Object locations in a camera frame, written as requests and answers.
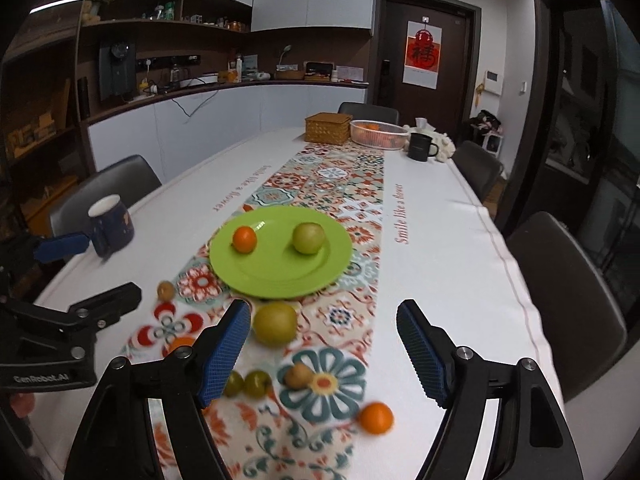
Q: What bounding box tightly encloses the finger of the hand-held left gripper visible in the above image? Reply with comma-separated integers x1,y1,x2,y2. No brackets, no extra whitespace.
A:
0,281,143,361
0,232,92,286

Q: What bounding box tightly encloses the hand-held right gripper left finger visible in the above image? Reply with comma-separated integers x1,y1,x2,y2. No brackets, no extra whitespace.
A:
64,299,252,480

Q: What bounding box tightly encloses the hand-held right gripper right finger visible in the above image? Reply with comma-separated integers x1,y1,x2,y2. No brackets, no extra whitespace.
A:
396,299,586,480

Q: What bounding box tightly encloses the small green fruit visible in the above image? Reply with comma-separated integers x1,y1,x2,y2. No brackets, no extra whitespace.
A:
243,370,273,400
222,371,245,398

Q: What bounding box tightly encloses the yellow pear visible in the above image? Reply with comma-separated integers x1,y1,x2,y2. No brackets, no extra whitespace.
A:
252,301,299,347

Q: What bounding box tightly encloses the green plate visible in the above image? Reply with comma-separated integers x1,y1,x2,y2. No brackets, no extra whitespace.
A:
209,205,354,302

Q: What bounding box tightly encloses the person's left hand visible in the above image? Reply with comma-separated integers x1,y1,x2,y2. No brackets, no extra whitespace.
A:
10,392,37,419

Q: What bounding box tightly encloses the dark blue mug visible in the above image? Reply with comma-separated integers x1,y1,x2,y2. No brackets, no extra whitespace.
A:
87,194,136,258

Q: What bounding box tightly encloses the grey dining chair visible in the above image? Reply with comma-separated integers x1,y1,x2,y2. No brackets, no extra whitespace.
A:
505,211,628,403
337,102,400,126
450,140,505,203
49,155,163,238

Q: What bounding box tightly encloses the white floral patterned tablecloth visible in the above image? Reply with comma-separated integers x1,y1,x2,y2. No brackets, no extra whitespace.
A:
30,127,566,480

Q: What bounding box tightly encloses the wooden bookshelf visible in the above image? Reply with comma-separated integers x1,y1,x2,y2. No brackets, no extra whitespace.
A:
0,35,93,241

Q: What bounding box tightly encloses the green apple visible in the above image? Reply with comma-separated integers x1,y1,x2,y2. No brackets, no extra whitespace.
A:
292,222,328,256

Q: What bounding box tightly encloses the black water dispenser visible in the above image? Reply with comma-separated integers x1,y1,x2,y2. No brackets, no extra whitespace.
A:
97,40,138,102

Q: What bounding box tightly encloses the black mug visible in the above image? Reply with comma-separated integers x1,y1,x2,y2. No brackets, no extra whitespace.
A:
406,132,440,162

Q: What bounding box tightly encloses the black power strip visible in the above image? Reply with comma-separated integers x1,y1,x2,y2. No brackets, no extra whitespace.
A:
135,54,202,70

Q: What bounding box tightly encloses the white plastic basket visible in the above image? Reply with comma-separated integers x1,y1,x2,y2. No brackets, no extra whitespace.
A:
350,119,410,152

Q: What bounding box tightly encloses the pile of small oranges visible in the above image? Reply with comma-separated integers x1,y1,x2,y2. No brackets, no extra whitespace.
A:
361,121,401,147

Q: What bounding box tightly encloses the dark bag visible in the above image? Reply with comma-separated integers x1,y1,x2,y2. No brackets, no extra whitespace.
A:
467,109,503,136

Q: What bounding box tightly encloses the wicker box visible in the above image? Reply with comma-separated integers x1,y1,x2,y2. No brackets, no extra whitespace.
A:
305,112,353,145

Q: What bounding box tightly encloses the dark wooden shelf unit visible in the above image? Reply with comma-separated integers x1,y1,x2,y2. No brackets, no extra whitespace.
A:
75,0,253,121

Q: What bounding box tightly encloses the glass sliding door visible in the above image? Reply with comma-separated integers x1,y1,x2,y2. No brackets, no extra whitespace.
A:
535,0,640,361

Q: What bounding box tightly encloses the dark brown door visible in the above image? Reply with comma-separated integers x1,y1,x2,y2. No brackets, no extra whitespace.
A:
372,0,482,136

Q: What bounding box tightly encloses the black box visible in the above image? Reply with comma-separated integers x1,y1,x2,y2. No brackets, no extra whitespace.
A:
304,61,335,81

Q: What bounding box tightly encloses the black cable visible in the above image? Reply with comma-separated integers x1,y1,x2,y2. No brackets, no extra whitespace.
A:
172,87,223,118

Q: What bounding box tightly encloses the red and white wall calendar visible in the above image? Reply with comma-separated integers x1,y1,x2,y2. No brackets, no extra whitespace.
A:
403,20,443,87

